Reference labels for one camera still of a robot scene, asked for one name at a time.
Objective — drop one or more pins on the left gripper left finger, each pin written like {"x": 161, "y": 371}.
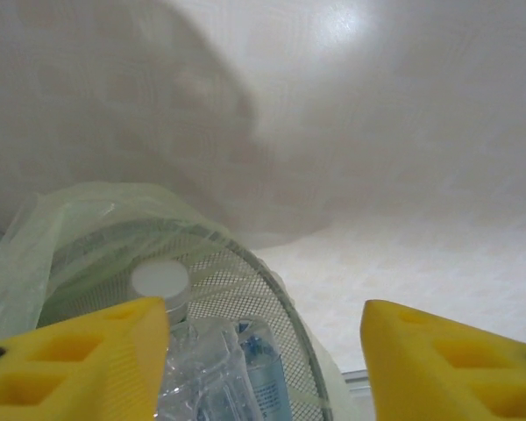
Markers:
{"x": 70, "y": 373}

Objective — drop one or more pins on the blue label bottle white cap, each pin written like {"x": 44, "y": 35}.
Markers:
{"x": 210, "y": 364}

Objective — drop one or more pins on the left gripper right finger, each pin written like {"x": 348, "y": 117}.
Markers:
{"x": 456, "y": 377}

